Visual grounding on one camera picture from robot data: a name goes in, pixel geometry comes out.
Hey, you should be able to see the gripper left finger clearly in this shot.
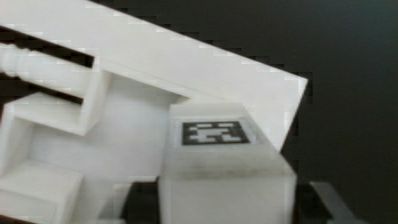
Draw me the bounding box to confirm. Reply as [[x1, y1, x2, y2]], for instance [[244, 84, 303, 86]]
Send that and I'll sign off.
[[121, 182, 162, 224]]

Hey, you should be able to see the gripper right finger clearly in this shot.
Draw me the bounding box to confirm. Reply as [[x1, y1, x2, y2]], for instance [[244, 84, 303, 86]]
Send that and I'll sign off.
[[294, 181, 370, 224]]

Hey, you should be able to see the white chair leg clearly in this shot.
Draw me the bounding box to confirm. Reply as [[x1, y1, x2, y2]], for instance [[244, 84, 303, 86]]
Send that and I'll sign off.
[[159, 103, 297, 224]]

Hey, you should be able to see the white chair seat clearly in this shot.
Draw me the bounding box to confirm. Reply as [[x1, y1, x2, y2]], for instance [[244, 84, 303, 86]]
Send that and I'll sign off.
[[0, 0, 308, 224]]

